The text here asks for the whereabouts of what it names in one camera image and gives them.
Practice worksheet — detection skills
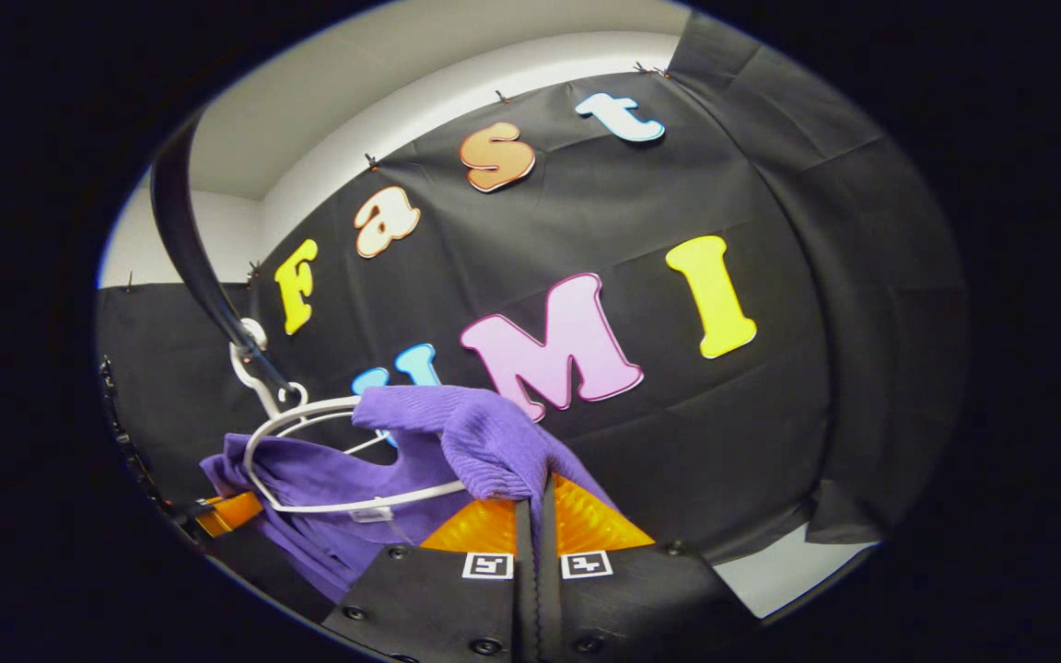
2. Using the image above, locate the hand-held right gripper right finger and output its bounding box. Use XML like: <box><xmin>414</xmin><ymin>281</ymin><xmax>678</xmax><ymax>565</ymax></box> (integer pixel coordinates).
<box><xmin>536</xmin><ymin>472</ymin><xmax>764</xmax><ymax>663</ymax></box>

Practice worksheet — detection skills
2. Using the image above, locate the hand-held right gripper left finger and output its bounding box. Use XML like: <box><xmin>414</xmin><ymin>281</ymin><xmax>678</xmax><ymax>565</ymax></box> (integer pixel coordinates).
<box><xmin>321</xmin><ymin>497</ymin><xmax>538</xmax><ymax>663</ymax></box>

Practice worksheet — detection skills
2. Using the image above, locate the large white clothes hanger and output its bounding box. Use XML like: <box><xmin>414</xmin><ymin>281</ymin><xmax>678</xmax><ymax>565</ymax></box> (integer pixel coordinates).
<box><xmin>229</xmin><ymin>316</ymin><xmax>469</xmax><ymax>517</ymax></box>

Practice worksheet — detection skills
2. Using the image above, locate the purple shirt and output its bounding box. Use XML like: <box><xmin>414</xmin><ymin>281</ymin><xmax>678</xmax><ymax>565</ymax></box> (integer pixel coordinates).
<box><xmin>201</xmin><ymin>385</ymin><xmax>619</xmax><ymax>604</ymax></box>

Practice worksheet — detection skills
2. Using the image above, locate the black clothes rack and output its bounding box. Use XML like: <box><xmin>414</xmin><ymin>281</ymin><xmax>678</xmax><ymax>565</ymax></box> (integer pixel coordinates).
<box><xmin>149</xmin><ymin>109</ymin><xmax>303</xmax><ymax>399</ymax></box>

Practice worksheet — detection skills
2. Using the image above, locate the black backdrop cloth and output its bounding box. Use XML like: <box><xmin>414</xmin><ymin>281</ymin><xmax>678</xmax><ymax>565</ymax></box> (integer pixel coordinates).
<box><xmin>96</xmin><ymin>9</ymin><xmax>969</xmax><ymax>590</ymax></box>

